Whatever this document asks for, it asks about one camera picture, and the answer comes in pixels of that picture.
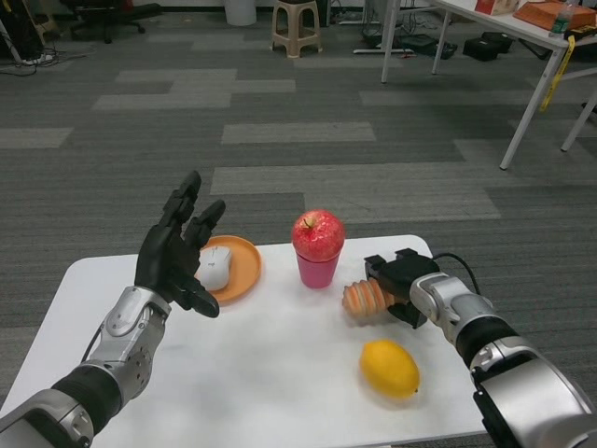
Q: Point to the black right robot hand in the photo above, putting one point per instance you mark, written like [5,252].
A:
[406,273]

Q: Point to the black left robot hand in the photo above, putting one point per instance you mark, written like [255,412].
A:
[161,260]

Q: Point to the ridged orange bread loaf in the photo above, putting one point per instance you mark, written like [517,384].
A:
[361,296]

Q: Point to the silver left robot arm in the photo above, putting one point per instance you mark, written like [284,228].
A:
[128,336]

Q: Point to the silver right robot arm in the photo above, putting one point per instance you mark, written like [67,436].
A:
[522,387]

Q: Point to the white computer mouse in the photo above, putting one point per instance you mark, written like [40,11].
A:
[215,270]

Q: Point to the orange round plate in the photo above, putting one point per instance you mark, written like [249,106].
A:
[245,266]

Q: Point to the pink plastic cup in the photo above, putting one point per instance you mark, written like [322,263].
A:
[317,275]

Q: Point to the red apple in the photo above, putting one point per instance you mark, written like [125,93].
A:
[318,235]

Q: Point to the yellow lemon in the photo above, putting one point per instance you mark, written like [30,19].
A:
[388,368]

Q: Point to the black equipment case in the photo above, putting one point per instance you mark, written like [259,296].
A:
[424,45]
[487,46]

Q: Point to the white power strip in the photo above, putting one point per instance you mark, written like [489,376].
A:
[37,58]

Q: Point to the black office chair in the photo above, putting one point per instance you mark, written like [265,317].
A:
[108,22]

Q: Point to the beige plastic stool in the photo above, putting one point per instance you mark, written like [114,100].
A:
[296,38]

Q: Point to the white waste bin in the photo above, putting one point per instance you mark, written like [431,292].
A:
[240,11]

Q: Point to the white office table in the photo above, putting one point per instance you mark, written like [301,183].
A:
[492,22]

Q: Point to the red and white box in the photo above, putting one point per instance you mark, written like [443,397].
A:
[496,4]

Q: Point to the green plastic bottle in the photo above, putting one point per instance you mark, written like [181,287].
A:
[560,22]

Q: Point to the orange cardboard box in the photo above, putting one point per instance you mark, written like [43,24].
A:
[548,13]

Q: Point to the black and yellow tool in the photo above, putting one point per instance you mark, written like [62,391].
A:
[580,32]

